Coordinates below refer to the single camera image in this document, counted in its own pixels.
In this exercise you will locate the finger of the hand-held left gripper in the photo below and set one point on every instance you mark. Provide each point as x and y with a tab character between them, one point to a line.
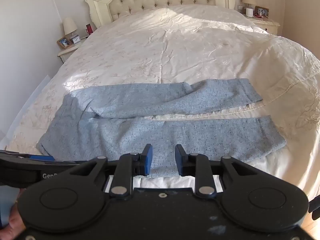
41	158

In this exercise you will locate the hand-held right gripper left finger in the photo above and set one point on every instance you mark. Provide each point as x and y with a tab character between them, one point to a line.
148	160

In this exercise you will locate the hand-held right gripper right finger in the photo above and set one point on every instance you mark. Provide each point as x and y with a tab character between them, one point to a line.
179	160

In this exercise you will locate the grey-blue speckled pants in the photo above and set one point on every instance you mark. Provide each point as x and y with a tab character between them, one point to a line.
125	135

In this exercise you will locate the person's left hand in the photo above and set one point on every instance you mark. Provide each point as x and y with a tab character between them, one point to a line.
16	221

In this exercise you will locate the white bed sheet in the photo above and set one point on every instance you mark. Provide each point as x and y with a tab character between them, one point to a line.
275	166

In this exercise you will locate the cream nightstand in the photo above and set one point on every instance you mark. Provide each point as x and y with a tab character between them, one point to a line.
68	53
265	23

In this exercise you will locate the cream embroidered bedspread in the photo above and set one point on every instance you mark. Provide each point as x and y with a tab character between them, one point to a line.
175	50

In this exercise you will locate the small white alarm clock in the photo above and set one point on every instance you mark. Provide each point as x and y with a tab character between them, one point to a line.
76	39

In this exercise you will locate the small red box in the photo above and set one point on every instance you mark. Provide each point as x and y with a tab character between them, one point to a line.
88	29

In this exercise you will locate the white round diffuser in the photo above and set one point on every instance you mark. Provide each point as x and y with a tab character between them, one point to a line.
249	12

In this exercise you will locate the wooden photo frame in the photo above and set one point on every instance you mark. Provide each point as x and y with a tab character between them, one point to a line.
64	42
262	11

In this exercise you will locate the white wall socket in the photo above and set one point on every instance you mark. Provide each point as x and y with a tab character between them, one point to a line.
239	7

